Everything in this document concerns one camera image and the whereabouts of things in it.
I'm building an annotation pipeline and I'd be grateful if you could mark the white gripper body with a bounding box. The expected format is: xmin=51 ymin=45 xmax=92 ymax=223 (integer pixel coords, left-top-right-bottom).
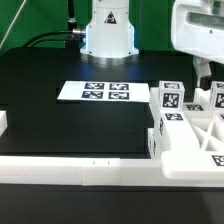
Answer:
xmin=171 ymin=0 xmax=224 ymax=64

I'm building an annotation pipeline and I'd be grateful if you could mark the white left block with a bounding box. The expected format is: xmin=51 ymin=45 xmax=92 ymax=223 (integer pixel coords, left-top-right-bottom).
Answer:
xmin=0 ymin=111 xmax=8 ymax=137

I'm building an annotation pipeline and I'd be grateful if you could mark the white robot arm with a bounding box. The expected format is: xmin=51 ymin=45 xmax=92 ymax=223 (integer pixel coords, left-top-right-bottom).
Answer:
xmin=80 ymin=0 xmax=224 ymax=83

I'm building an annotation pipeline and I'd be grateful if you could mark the white front rail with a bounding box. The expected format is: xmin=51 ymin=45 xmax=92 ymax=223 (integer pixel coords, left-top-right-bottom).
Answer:
xmin=0 ymin=152 xmax=224 ymax=187

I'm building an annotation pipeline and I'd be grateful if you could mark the thin grey rod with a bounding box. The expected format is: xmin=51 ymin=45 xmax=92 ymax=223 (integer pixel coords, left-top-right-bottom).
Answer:
xmin=0 ymin=0 xmax=27 ymax=51

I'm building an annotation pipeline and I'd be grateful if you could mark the white tagged cube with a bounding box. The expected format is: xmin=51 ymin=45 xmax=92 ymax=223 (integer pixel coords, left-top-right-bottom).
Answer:
xmin=210 ymin=81 xmax=224 ymax=110
xmin=159 ymin=81 xmax=185 ymax=111

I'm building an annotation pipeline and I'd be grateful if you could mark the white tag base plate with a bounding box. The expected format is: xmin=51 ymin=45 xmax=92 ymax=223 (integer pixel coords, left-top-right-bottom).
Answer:
xmin=58 ymin=81 xmax=150 ymax=103

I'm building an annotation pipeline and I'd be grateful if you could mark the white chair back frame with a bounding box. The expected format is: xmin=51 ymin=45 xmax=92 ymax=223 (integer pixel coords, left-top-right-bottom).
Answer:
xmin=149 ymin=88 xmax=224 ymax=182

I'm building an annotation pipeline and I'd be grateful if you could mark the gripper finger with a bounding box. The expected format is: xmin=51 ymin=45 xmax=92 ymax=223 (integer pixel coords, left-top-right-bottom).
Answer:
xmin=193 ymin=56 xmax=212 ymax=90

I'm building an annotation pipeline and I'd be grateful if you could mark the black cable with connector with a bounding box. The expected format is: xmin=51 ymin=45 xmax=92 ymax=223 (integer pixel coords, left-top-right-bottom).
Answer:
xmin=22 ymin=27 xmax=87 ymax=48

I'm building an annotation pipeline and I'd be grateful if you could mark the white chair seat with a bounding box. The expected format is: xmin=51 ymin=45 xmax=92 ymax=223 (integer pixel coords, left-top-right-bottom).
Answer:
xmin=148 ymin=128 xmax=156 ymax=159

